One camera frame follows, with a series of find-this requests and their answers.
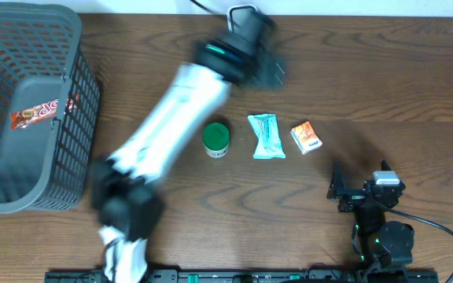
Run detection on orange tissue packet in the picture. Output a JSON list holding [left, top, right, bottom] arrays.
[[290, 121, 322, 155]]

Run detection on green flushable wipes packet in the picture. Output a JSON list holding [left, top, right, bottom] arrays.
[[248, 113, 285, 160]]

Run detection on red chocolate bar wrapper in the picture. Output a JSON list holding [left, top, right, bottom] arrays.
[[10, 98, 59, 130]]

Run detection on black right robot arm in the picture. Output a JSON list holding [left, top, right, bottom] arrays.
[[326, 161, 414, 272]]

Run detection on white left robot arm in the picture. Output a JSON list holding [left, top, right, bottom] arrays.
[[90, 9, 276, 282]]

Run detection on white barcode scanner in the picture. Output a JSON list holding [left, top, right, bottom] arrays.
[[226, 4, 259, 33]]

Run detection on green lid white jar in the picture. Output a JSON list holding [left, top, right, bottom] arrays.
[[202, 123, 230, 158]]

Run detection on grey plastic shopping basket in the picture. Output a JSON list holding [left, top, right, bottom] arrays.
[[0, 2, 101, 214]]

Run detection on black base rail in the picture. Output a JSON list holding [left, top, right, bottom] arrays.
[[44, 266, 439, 283]]

